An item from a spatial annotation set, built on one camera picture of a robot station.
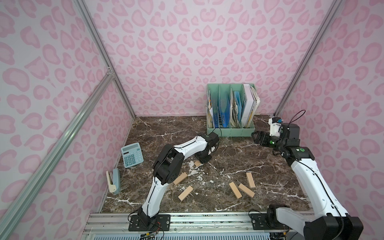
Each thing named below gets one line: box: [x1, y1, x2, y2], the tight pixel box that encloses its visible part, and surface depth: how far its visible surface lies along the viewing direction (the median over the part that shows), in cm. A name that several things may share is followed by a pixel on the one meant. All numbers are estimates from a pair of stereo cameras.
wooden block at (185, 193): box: [178, 185, 194, 201], surface depth 84 cm
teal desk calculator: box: [121, 142, 144, 169], surface depth 97 cm
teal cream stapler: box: [105, 168, 121, 195], surface depth 87 cm
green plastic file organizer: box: [206, 83, 256, 137], surface depth 103 cm
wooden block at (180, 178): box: [173, 172, 188, 185], surface depth 89 cm
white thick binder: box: [241, 84, 257, 128], surface depth 100 cm
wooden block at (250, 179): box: [246, 172, 256, 188], surface depth 88 cm
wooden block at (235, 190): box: [229, 181, 243, 199], surface depth 85 cm
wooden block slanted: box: [238, 183, 255, 198], surface depth 84 cm
